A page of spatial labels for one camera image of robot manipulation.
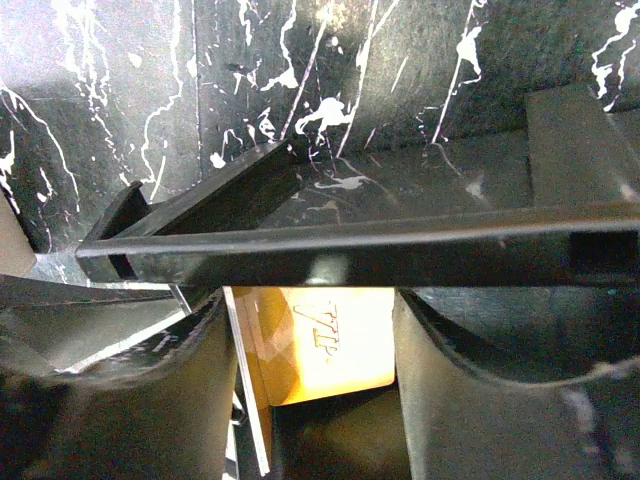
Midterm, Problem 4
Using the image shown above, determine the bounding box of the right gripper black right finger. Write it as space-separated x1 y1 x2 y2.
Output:
394 287 639 479

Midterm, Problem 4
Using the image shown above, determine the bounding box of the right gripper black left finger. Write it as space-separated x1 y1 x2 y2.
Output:
1 294 236 479

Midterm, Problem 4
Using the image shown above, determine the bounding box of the black plastic card box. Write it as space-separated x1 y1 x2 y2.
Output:
75 84 639 288

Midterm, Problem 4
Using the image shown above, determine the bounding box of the beige leather card holder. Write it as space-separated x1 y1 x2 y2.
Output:
0 193 36 277

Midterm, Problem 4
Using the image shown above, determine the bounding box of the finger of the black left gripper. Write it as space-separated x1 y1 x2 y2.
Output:
1 275 185 375

